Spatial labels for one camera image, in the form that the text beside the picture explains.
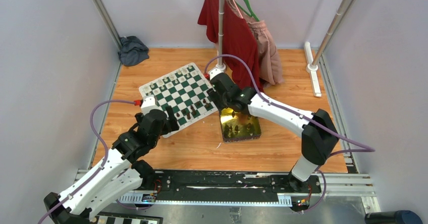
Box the dark king piece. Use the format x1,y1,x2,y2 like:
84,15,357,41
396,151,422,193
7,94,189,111
191,108,197,117

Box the yellow metal tin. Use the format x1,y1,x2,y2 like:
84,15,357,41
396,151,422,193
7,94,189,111
220,108,261,143

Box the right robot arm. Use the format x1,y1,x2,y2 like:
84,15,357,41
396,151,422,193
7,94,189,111
206,70,339,193

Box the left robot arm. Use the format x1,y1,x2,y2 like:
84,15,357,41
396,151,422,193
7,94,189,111
39,106,179,223

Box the green white chess mat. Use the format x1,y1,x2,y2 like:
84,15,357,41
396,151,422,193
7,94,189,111
139,63,218,138

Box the red t-shirt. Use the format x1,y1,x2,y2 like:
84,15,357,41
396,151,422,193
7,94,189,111
197,0,263,91

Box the pink shorts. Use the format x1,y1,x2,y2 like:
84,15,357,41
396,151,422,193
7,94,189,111
225,0,284,88

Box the dark blue crumpled cloth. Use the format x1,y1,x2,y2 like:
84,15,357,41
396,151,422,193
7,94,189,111
118,36,149,67

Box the white clothes rack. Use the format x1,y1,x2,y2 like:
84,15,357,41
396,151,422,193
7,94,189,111
218,0,322,97

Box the green clothes hanger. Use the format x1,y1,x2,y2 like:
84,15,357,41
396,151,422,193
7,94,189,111
237,0,259,22

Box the dark blue bottle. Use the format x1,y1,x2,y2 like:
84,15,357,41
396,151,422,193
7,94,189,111
364,210,423,224

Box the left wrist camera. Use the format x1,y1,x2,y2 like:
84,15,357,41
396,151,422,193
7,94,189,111
140,95,162,115

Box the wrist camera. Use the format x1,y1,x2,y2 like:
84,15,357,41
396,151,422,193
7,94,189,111
140,95,162,115
208,67,224,80

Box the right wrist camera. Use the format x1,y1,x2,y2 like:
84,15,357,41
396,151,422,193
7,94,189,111
208,67,224,80

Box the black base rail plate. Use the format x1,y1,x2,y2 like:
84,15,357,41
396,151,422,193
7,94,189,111
136,170,322,203

